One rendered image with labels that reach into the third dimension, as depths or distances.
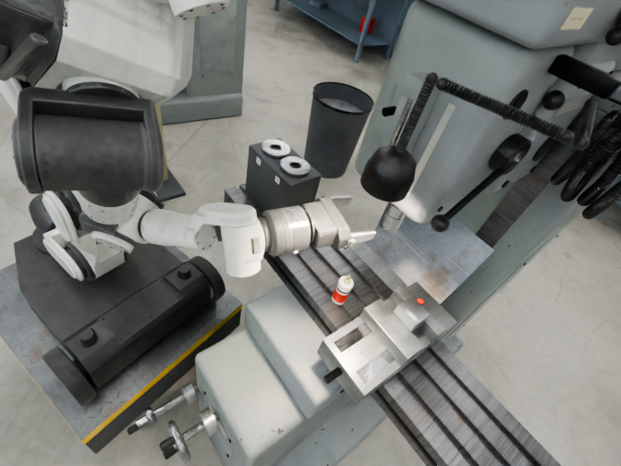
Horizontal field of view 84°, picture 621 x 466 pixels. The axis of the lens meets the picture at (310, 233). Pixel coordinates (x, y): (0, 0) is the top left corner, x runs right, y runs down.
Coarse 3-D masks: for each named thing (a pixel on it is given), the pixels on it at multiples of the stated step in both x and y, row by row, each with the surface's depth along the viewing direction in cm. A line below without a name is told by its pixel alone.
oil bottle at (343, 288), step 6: (342, 276) 93; (348, 276) 90; (342, 282) 91; (348, 282) 90; (336, 288) 93; (342, 288) 91; (348, 288) 91; (336, 294) 94; (342, 294) 92; (348, 294) 94; (336, 300) 95; (342, 300) 95
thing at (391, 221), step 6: (384, 210) 78; (390, 210) 75; (384, 216) 77; (390, 216) 76; (396, 216) 75; (402, 216) 75; (384, 222) 77; (390, 222) 76; (396, 222) 76; (402, 222) 77; (384, 228) 78; (390, 228) 77; (396, 228) 78
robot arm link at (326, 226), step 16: (288, 208) 65; (304, 208) 68; (320, 208) 69; (336, 208) 69; (288, 224) 62; (304, 224) 63; (320, 224) 66; (336, 224) 66; (304, 240) 64; (320, 240) 66; (336, 240) 67
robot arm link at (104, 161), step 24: (48, 120) 39; (72, 120) 41; (96, 120) 42; (48, 144) 38; (72, 144) 39; (96, 144) 41; (120, 144) 42; (48, 168) 39; (72, 168) 40; (96, 168) 41; (120, 168) 42; (144, 168) 44; (96, 192) 46; (120, 192) 47
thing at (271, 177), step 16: (256, 144) 109; (272, 144) 108; (256, 160) 107; (272, 160) 105; (288, 160) 104; (304, 160) 106; (256, 176) 111; (272, 176) 104; (288, 176) 101; (304, 176) 102; (320, 176) 104; (256, 192) 115; (272, 192) 107; (288, 192) 100; (304, 192) 105; (272, 208) 111
